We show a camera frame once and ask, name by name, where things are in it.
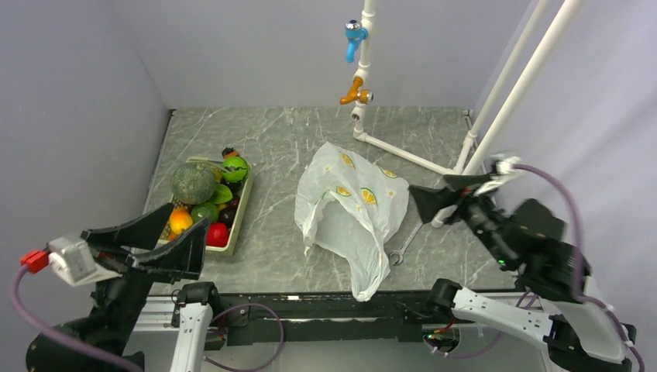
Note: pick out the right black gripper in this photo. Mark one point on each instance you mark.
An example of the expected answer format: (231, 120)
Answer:
(428, 200)

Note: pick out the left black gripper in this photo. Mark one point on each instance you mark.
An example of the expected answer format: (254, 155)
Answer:
(144, 231)

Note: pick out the netted green fake melon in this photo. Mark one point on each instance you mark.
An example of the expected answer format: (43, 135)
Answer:
(193, 183)

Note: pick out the white plastic bag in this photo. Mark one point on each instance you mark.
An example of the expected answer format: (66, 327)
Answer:
(351, 207)

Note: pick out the bright green fake lime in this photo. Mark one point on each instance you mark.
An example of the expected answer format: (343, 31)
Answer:
(235, 170)

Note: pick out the dark green fake orange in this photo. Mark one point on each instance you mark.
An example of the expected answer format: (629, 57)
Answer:
(205, 210)

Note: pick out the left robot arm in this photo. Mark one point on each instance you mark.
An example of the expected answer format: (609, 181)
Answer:
(150, 311)

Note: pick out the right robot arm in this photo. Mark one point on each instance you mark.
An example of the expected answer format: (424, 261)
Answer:
(584, 335)

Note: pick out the orange fake mango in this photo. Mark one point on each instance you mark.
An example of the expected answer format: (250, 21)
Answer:
(180, 219)

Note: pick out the red fake apple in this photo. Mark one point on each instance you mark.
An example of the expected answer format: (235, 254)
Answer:
(218, 235)

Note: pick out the silver wrench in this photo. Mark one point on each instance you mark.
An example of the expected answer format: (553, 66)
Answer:
(396, 257)

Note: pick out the beige plastic basket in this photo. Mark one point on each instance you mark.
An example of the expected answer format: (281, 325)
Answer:
(241, 193)

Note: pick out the small orange black object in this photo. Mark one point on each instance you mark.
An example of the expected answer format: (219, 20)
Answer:
(229, 152)

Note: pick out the orange valve tap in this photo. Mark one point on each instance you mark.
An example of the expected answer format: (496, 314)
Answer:
(357, 93)

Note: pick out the blue valve tap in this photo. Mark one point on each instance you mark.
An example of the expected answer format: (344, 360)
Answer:
(355, 33)

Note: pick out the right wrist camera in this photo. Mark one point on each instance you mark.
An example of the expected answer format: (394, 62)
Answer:
(503, 170)

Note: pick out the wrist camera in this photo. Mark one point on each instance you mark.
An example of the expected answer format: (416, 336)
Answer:
(71, 260)
(503, 170)

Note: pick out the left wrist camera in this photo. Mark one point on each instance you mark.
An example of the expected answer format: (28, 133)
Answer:
(71, 260)

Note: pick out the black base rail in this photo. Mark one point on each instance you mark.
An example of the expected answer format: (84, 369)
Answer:
(326, 316)

